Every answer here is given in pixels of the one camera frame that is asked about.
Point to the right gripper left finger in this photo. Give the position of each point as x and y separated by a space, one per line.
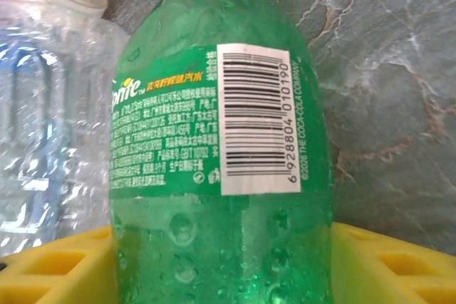
53 275

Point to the green Sprite plastic bottle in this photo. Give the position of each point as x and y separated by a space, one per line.
213 104

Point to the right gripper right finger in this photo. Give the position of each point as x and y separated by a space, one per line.
392 275

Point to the crushed clear bottle green cap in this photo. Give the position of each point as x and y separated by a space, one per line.
46 104

